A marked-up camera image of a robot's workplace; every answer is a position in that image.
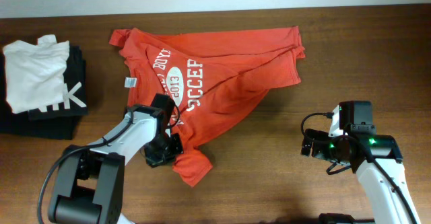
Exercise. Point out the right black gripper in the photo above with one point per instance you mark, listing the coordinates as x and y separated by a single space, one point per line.
318 134

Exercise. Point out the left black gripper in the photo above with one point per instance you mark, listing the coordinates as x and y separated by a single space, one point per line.
153 155

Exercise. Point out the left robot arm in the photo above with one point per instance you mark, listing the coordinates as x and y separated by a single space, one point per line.
90 179

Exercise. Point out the black folded garment underneath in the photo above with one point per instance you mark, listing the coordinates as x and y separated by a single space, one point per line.
62 128

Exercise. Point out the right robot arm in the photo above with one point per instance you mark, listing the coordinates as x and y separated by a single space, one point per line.
352 143

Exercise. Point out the black folded t-shirt white letters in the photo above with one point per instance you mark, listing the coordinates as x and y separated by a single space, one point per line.
74 91

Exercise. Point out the red printed t-shirt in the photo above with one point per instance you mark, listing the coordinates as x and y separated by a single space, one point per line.
215 78

